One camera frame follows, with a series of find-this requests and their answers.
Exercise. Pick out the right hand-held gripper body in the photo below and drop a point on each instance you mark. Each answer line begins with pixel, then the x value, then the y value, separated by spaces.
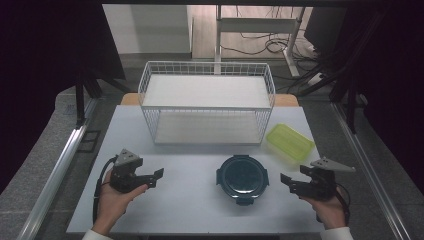
pixel 322 183

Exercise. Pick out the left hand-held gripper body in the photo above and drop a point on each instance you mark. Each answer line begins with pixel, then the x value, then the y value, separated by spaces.
pixel 125 173

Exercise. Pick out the clear container with green lid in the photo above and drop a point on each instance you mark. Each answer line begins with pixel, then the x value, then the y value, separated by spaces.
pixel 290 141

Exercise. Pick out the dark round lidded container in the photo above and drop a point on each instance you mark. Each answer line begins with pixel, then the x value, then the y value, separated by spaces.
pixel 242 178

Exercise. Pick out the person's right hand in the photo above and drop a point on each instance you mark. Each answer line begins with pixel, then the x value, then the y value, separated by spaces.
pixel 331 211

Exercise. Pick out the wooden board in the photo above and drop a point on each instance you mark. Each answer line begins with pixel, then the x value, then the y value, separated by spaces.
pixel 286 100

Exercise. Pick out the black metal stand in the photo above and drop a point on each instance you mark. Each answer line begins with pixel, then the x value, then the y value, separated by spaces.
pixel 350 103

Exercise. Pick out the white power strip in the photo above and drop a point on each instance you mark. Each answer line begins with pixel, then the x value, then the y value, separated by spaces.
pixel 316 79

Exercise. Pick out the dark curtain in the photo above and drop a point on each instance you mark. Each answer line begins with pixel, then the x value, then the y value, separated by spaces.
pixel 396 83
pixel 43 66

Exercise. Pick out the white cabinet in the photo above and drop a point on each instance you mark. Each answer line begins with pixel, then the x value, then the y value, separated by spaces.
pixel 150 28

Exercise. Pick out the aluminium rail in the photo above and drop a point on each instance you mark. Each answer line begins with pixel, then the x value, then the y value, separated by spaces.
pixel 56 173
pixel 366 166

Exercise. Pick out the white metal desk frame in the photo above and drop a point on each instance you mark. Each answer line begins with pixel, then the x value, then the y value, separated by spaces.
pixel 256 25

